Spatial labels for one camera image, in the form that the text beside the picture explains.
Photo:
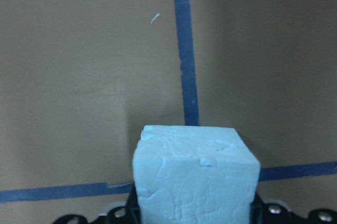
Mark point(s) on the light blue block arm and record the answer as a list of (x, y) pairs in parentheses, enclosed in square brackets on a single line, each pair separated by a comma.
[(194, 174)]

